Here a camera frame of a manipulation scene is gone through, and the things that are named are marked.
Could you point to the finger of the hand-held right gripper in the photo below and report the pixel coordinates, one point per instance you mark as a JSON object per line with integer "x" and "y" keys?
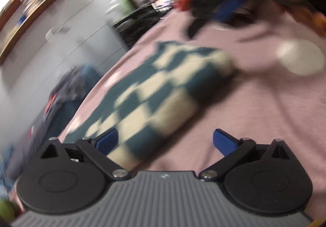
{"x": 201, "y": 27}
{"x": 228, "y": 9}

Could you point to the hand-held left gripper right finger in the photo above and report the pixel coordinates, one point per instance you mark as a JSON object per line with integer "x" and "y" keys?
{"x": 225, "y": 141}

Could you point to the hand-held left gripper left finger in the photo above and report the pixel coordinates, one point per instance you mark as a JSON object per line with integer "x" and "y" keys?
{"x": 107, "y": 140}

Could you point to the teal and cream checkered sweater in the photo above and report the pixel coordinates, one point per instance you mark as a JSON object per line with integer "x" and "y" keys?
{"x": 158, "y": 84}

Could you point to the pile of clothes on floor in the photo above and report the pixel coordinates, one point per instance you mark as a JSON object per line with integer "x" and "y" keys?
{"x": 58, "y": 120}

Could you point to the pink spotted deer blanket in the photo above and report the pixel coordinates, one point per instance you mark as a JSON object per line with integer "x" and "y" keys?
{"x": 254, "y": 115}

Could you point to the grey towel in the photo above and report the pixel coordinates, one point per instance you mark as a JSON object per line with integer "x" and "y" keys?
{"x": 68, "y": 84}

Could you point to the red cloth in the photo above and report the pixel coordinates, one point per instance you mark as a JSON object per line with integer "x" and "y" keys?
{"x": 52, "y": 99}

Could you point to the group of bottles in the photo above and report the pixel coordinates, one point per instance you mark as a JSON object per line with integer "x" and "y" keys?
{"x": 123, "y": 2}

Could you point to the wooden wall shelf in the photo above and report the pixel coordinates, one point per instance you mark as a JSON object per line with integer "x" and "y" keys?
{"x": 30, "y": 18}

